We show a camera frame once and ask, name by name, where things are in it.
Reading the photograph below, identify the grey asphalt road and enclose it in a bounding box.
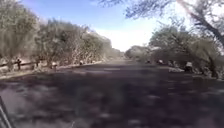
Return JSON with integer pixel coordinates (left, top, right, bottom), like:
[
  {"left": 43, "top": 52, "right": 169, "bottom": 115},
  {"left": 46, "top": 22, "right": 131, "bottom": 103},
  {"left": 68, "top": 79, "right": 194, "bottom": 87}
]
[{"left": 0, "top": 59, "right": 224, "bottom": 128}]

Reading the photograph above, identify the pale roadside stone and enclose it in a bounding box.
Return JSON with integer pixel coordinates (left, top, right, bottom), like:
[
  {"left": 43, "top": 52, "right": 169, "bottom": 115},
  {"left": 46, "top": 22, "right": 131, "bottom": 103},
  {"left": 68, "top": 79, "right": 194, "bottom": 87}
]
[
  {"left": 184, "top": 61, "right": 195, "bottom": 73},
  {"left": 157, "top": 59, "right": 166, "bottom": 66}
]

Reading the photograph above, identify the row of dry trees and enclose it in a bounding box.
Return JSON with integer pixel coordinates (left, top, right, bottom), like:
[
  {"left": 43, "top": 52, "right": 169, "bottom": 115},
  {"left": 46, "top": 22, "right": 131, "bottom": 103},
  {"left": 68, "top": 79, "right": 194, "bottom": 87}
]
[
  {"left": 96, "top": 0, "right": 224, "bottom": 80},
  {"left": 0, "top": 0, "right": 123, "bottom": 70}
]

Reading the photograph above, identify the dry earth verge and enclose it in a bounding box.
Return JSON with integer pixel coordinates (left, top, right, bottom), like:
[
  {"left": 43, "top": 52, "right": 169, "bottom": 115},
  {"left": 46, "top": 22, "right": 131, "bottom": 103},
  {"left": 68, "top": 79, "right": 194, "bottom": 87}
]
[
  {"left": 0, "top": 59, "right": 105, "bottom": 81},
  {"left": 143, "top": 61, "right": 224, "bottom": 83}
]

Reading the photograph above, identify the wooden rail fence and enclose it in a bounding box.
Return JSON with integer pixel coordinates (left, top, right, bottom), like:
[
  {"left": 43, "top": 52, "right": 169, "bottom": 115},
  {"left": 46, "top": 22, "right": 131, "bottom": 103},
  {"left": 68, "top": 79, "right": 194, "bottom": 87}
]
[{"left": 0, "top": 57, "right": 45, "bottom": 72}]

